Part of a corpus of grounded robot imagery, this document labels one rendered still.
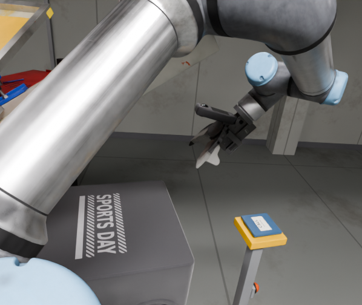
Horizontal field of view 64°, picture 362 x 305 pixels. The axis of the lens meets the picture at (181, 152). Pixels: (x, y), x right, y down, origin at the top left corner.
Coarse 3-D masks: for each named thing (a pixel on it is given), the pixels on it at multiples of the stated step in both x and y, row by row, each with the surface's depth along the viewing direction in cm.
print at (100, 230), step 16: (80, 208) 98; (96, 208) 99; (112, 208) 100; (80, 224) 91; (96, 224) 92; (112, 224) 93; (80, 240) 85; (96, 240) 86; (112, 240) 86; (80, 256) 80; (96, 256) 80
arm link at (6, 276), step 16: (0, 272) 17; (16, 272) 17; (32, 272) 18; (48, 272) 18; (64, 272) 18; (0, 288) 16; (16, 288) 17; (32, 288) 17; (48, 288) 17; (64, 288) 17; (80, 288) 17; (0, 304) 16; (16, 304) 16; (32, 304) 16; (48, 304) 16; (64, 304) 16; (80, 304) 16; (96, 304) 17
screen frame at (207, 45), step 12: (204, 36) 47; (204, 48) 48; (216, 48) 49; (180, 60) 48; (192, 60) 48; (168, 72) 48; (180, 72) 49; (36, 84) 95; (156, 84) 49; (24, 96) 95; (12, 108) 95
